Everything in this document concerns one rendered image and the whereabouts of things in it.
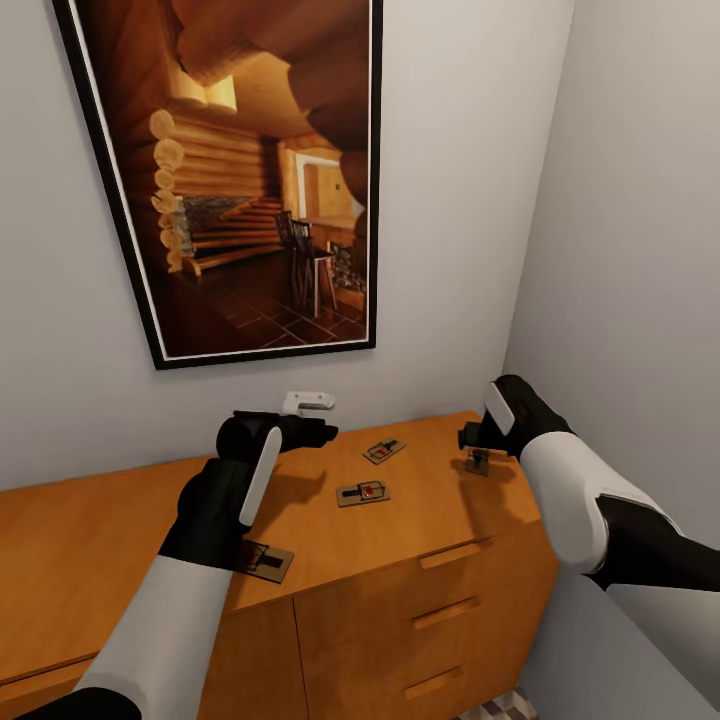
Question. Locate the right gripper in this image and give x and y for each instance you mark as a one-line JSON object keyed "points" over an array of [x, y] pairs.
{"points": [[477, 435]]}

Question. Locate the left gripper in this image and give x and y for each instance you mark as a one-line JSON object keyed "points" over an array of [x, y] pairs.
{"points": [[310, 432]]}

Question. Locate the mousetrap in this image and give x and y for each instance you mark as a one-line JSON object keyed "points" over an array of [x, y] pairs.
{"points": [[364, 493], [263, 561], [384, 450], [477, 460]]}

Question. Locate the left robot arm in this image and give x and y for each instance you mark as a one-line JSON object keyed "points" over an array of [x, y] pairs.
{"points": [[154, 664]]}

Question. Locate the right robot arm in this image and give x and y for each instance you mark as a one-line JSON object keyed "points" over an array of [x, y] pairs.
{"points": [[602, 526]]}

